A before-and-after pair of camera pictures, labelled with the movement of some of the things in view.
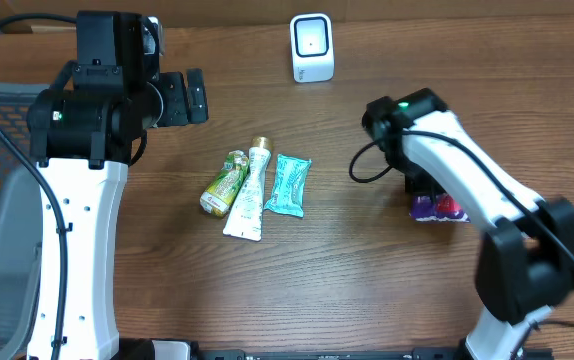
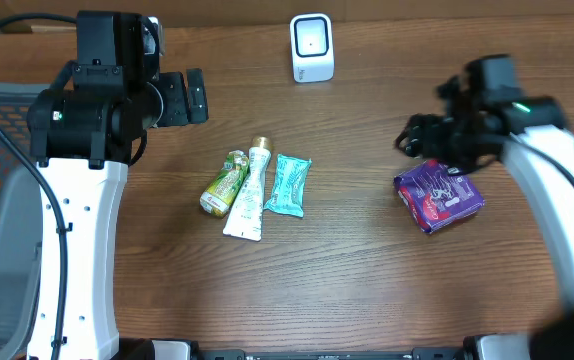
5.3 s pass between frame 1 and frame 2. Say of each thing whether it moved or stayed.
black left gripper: stayed
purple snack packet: moved
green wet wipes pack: stayed
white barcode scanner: stayed
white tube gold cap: stayed
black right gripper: moved
